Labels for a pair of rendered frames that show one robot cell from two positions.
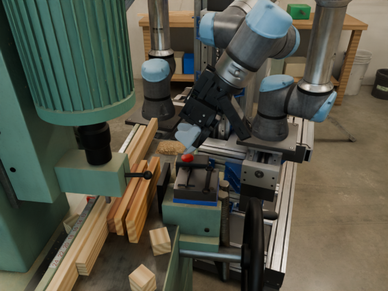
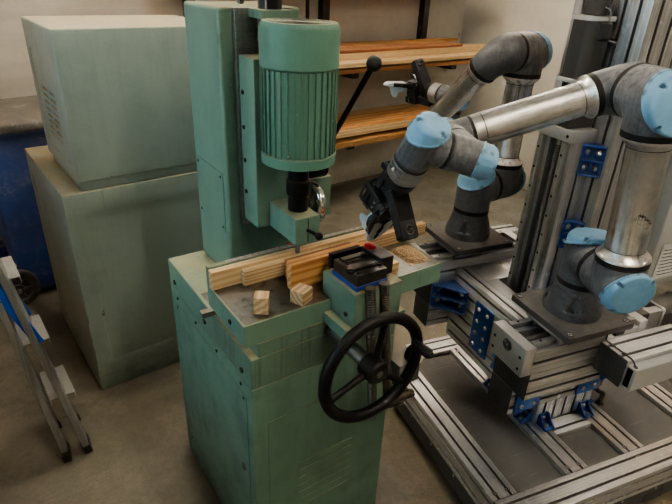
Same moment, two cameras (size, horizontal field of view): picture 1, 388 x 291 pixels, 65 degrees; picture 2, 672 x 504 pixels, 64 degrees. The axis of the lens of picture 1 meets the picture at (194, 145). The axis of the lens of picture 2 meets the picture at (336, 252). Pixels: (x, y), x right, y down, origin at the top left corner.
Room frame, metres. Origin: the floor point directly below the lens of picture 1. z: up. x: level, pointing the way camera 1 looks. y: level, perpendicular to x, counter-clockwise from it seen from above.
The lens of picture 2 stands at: (-0.25, -0.78, 1.60)
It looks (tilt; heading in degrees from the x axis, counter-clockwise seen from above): 28 degrees down; 47
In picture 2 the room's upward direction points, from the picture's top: 3 degrees clockwise
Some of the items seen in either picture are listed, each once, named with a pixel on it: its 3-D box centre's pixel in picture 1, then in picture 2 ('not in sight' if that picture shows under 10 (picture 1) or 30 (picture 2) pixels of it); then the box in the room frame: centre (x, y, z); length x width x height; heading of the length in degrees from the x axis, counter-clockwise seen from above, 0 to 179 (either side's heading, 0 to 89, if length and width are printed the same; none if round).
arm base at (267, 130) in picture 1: (270, 120); (576, 292); (1.07, -0.31, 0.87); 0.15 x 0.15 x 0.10
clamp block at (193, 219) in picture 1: (194, 200); (361, 291); (0.56, 0.00, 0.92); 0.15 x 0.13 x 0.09; 173
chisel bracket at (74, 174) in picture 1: (94, 174); (294, 222); (0.52, 0.22, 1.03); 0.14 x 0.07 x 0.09; 83
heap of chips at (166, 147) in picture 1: (172, 146); (409, 252); (0.82, 0.07, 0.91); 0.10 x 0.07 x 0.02; 83
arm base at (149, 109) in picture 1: (157, 103); (469, 219); (1.23, 0.16, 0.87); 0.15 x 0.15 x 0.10
